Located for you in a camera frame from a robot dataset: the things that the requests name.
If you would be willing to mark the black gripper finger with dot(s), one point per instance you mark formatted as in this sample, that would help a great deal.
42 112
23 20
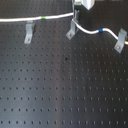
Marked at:
76 13

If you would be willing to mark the white gripper body block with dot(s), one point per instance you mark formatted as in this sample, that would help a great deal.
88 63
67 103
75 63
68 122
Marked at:
88 4

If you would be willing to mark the grey metal middle clip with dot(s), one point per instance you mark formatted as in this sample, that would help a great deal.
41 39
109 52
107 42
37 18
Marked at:
73 29

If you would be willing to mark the grey metal right clip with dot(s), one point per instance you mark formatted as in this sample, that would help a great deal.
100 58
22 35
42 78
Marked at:
122 35

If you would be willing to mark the grey metal cable clip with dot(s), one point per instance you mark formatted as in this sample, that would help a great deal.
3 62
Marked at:
29 32

